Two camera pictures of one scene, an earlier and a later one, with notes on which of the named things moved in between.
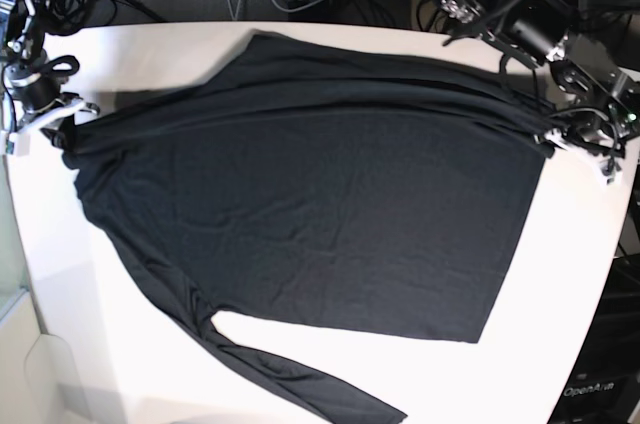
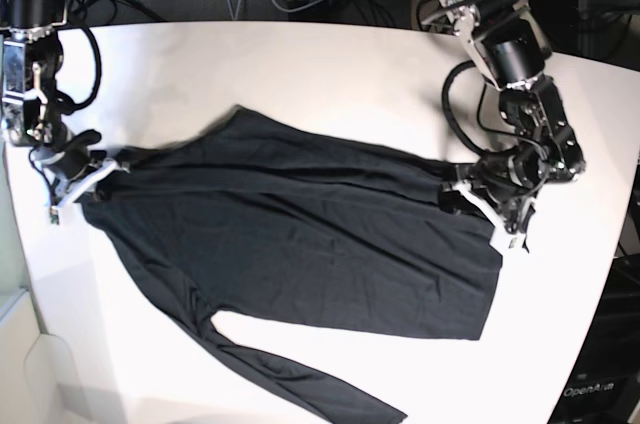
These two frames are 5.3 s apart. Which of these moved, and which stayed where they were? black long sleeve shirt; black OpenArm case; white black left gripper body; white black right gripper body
Moved: white black right gripper body; white black left gripper body; black long sleeve shirt
Stayed: black OpenArm case
